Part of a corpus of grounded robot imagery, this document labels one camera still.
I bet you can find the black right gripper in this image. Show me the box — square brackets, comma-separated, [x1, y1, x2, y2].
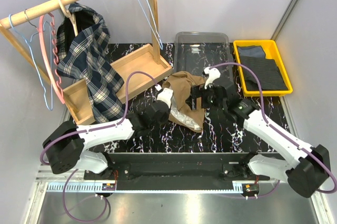
[185, 84, 226, 111]

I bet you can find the tan brown garment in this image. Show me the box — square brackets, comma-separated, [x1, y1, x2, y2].
[163, 71, 205, 133]

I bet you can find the navy plaid skirt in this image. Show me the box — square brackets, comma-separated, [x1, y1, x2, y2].
[57, 3, 125, 123]

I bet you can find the blue wire hanger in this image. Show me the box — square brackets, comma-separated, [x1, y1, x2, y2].
[131, 0, 164, 50]
[8, 14, 55, 110]

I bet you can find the light wooden hanger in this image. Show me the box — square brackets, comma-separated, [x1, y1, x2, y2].
[57, 0, 78, 36]

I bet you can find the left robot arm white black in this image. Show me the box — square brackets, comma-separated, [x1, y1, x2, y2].
[41, 100, 171, 180]

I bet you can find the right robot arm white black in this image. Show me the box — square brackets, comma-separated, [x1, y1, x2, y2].
[186, 84, 333, 198]

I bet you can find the pink plastic hanger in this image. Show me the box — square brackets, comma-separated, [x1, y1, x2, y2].
[37, 13, 65, 104]

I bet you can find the grey plastic bin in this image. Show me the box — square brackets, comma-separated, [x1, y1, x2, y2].
[173, 32, 234, 78]

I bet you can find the wooden clothes rack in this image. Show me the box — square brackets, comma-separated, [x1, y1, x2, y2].
[1, 0, 173, 125]

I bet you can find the blue grey folded cloth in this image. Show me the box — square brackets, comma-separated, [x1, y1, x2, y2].
[237, 46, 266, 58]

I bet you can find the dark grey folded cloth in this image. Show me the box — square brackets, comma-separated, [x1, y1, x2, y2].
[240, 56, 288, 90]

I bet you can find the yellow plastic tray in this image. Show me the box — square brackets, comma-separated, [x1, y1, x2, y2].
[233, 40, 293, 97]

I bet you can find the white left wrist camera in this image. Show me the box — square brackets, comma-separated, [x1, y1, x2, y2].
[155, 84, 173, 108]

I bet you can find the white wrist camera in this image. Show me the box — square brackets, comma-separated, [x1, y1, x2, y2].
[155, 84, 173, 108]
[203, 67, 221, 89]

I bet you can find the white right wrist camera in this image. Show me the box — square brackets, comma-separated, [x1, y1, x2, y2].
[203, 67, 221, 89]

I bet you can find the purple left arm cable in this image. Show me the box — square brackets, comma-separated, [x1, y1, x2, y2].
[39, 70, 163, 223]

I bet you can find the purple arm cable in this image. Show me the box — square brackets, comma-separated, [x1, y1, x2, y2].
[207, 62, 337, 200]
[39, 70, 163, 223]

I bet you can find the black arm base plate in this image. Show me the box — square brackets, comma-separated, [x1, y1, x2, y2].
[84, 153, 269, 194]

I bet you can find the aluminium mounting rail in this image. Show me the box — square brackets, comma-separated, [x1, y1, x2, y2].
[36, 165, 290, 195]

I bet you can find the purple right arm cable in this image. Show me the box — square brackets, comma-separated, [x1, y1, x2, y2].
[207, 62, 337, 200]

